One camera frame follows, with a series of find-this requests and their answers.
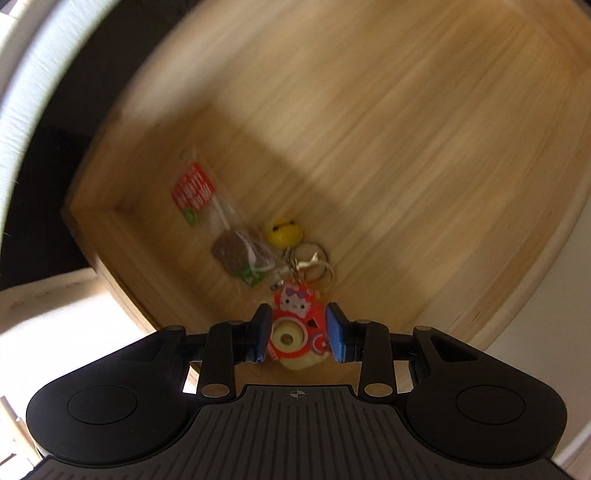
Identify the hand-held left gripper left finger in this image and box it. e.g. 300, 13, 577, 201
154, 303, 273, 400

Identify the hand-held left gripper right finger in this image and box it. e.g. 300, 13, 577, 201
325, 302, 447, 400

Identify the red cat camera keychain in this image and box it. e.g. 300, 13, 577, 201
269, 261, 341, 371

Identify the wooden tray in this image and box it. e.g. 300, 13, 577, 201
61, 0, 591, 376

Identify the clear snack packet red label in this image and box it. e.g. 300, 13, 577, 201
170, 147, 279, 288

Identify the yellow face ball keychain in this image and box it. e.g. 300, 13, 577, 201
267, 216, 329, 278

